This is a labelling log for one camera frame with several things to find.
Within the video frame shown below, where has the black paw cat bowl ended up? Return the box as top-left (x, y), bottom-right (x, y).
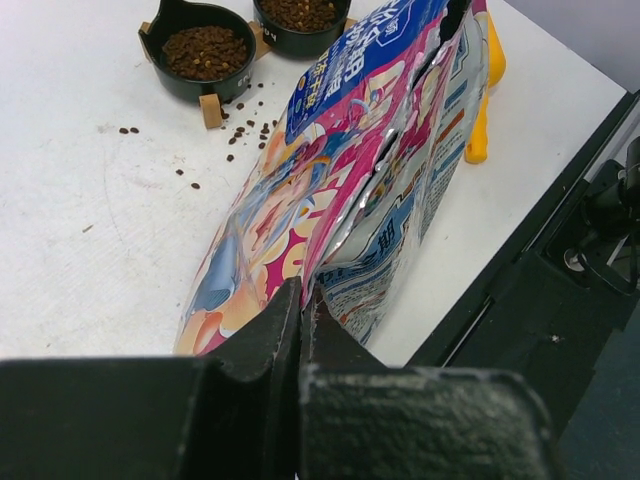
top-left (253, 0), bottom-right (351, 59)

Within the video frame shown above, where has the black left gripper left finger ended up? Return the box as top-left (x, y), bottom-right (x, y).
top-left (1, 279), bottom-right (301, 479)

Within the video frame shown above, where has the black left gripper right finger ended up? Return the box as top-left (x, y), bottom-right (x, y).
top-left (298, 295), bottom-right (555, 479)

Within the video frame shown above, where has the black fish cat bowl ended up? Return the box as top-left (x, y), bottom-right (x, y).
top-left (138, 0), bottom-right (257, 103)

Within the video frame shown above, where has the spilled kibble on table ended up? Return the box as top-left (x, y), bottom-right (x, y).
top-left (82, 79), bottom-right (279, 234)

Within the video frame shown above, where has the wooden bowl stand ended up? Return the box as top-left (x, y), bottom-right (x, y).
top-left (154, 21), bottom-right (270, 129)

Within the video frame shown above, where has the yellow plastic scoop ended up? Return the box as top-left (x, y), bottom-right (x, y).
top-left (465, 13), bottom-right (507, 164)

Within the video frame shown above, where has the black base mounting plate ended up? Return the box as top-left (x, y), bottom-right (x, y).
top-left (410, 93), bottom-right (639, 430)

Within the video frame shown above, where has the pet food bag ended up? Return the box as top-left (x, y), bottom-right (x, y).
top-left (174, 1), bottom-right (489, 355)

